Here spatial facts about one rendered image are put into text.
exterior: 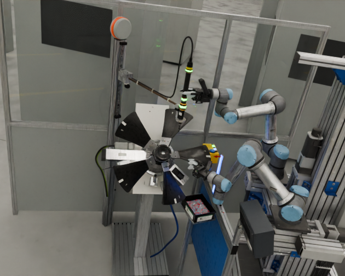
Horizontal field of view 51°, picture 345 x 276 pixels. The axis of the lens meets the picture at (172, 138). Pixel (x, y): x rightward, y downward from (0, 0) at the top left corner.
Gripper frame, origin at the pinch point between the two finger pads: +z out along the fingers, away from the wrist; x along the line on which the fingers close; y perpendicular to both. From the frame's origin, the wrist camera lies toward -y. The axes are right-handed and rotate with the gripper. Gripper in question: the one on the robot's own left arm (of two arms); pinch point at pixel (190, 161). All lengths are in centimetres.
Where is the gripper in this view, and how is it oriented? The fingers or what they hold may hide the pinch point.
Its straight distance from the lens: 254.9
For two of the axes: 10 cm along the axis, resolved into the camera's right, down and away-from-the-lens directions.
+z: -7.1, -4.2, 5.7
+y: -7.0, 3.5, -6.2
